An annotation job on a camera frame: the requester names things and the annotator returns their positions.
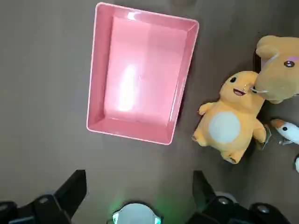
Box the yellow doll white belly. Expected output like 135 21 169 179
192 70 271 165

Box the white goose doll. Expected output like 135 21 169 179
270 118 299 146

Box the tan yellow plush doll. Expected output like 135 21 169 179
254 35 299 105

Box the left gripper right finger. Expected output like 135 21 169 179
186 170 292 224

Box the pink plastic box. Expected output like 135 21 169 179
85 1 199 146

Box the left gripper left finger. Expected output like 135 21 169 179
0 169 87 224

